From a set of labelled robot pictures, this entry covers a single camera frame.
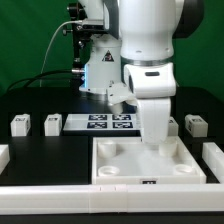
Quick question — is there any black camera stand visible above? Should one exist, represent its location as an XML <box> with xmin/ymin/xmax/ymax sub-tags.
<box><xmin>63</xmin><ymin>3</ymin><xmax>86</xmax><ymax>91</ymax></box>

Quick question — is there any white right fence wall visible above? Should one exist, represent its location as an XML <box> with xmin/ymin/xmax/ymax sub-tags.
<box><xmin>202</xmin><ymin>142</ymin><xmax>224</xmax><ymax>184</ymax></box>

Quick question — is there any white camera cable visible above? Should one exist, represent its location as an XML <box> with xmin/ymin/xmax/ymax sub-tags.
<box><xmin>39</xmin><ymin>19</ymin><xmax>84</xmax><ymax>88</ymax></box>

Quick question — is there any black cable bundle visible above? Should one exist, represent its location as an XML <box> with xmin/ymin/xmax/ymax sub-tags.
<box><xmin>5</xmin><ymin>68</ymin><xmax>86</xmax><ymax>94</ymax></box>

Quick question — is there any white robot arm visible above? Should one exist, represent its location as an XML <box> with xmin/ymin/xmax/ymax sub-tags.
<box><xmin>78</xmin><ymin>0</ymin><xmax>204</xmax><ymax>144</ymax></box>

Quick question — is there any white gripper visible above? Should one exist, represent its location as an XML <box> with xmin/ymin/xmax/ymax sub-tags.
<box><xmin>107</xmin><ymin>82</ymin><xmax>137</xmax><ymax>106</ymax></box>

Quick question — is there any white fence wall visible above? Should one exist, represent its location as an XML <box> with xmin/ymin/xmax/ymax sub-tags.
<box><xmin>0</xmin><ymin>184</ymin><xmax>224</xmax><ymax>215</ymax></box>
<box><xmin>202</xmin><ymin>142</ymin><xmax>224</xmax><ymax>184</ymax></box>
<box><xmin>0</xmin><ymin>145</ymin><xmax>10</xmax><ymax>174</ymax></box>

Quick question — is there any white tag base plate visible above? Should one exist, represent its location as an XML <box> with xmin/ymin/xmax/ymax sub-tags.
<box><xmin>63</xmin><ymin>114</ymin><xmax>139</xmax><ymax>131</ymax></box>

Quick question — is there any white left fence wall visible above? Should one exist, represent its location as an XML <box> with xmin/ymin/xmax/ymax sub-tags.
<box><xmin>0</xmin><ymin>145</ymin><xmax>10</xmax><ymax>174</ymax></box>

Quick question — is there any grey camera on stand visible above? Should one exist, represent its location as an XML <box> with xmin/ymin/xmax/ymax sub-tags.
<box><xmin>75</xmin><ymin>19</ymin><xmax>105</xmax><ymax>33</ymax></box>

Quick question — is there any white front fence wall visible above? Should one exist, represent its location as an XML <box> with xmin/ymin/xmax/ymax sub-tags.
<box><xmin>0</xmin><ymin>184</ymin><xmax>224</xmax><ymax>215</ymax></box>

